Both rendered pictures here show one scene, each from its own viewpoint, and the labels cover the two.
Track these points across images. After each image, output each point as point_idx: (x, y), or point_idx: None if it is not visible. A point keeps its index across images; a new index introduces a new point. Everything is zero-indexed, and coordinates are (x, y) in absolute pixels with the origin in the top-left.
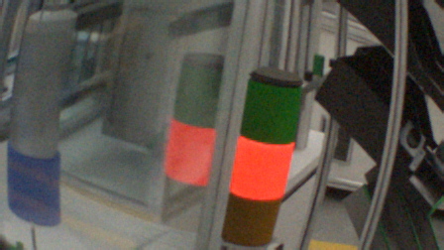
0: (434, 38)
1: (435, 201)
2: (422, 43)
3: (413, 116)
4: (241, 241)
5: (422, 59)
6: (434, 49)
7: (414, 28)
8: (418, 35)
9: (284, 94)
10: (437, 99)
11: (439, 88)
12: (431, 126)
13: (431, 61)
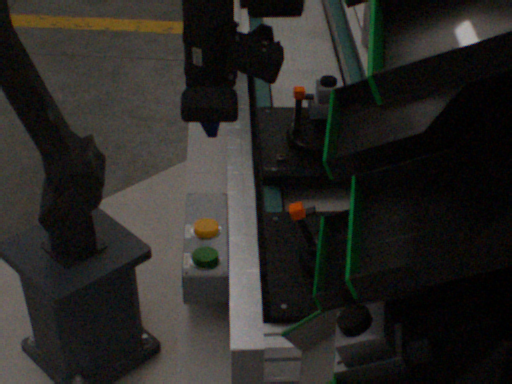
0: (506, 222)
1: (333, 275)
2: (468, 110)
3: None
4: None
5: (461, 138)
6: (499, 247)
7: (496, 90)
8: (482, 99)
9: None
10: (370, 91)
11: (390, 134)
12: (451, 383)
13: (436, 132)
